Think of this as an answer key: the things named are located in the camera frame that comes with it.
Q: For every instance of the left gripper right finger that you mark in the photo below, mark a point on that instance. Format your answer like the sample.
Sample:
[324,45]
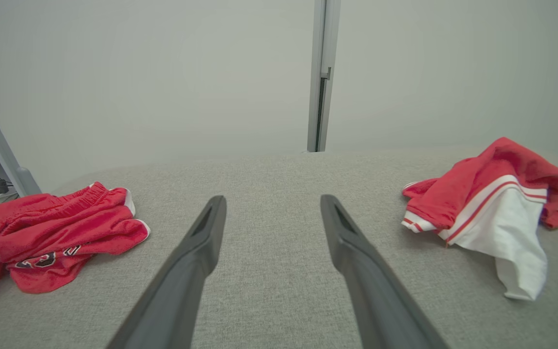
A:
[371,291]

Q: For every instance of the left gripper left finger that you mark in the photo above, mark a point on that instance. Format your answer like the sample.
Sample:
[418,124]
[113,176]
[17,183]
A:
[182,281]

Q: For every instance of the red mesh basketball shorts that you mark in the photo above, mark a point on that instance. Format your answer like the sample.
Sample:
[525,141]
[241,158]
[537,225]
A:
[66,228]

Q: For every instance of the red and white basketball jersey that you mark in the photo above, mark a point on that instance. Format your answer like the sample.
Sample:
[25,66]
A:
[477,194]

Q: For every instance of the grey aluminium door post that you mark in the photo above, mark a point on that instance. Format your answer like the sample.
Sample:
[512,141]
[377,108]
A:
[318,48]

